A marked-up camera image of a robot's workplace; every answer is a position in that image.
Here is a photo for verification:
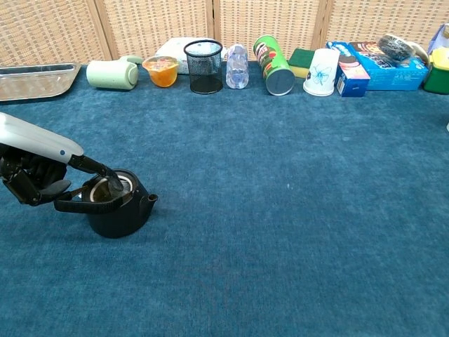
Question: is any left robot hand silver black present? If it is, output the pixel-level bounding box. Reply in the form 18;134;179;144
0;112;125;207

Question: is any silver metal tray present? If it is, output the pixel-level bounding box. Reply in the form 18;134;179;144
0;62;82;103

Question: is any light green mug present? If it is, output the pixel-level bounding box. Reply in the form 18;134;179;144
86;55;144;91

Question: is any orange jelly cup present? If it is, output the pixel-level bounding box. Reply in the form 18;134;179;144
142;55;180;88

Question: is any white soft package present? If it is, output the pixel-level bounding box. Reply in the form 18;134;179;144
154;37;228;75

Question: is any wicker folding screen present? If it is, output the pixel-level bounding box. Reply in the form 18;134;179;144
0;0;449;67

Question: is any black mesh pen holder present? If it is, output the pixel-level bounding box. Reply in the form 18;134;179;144
183;39;225;95

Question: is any clear plastic water bottle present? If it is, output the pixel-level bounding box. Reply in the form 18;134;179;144
225;43;250;90

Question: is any blue table cloth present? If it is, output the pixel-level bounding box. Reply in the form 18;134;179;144
0;60;449;337

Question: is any green chips can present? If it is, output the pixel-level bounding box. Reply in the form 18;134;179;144
253;34;296;96

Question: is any green yellow sponge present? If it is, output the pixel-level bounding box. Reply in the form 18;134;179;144
286;48;316;79

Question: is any white paper cup blue flower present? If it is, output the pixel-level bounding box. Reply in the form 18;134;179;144
302;48;341;98

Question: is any small blue cookie box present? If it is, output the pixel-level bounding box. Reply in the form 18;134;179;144
326;41;371;98

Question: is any large blue cookie box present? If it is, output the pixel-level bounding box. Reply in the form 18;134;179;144
348;41;430;92

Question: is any dark round wrapped package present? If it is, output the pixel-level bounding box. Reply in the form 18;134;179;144
377;34;417;61

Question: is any beige object behind boxes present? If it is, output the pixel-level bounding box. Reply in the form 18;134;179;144
406;40;430;64

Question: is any green container yellow lid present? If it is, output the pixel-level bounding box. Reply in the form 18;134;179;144
422;46;449;95

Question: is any pale purple bag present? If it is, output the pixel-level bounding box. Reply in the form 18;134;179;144
427;22;449;55

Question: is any black teapot with handle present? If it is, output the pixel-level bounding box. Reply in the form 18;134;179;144
53;168;159;239

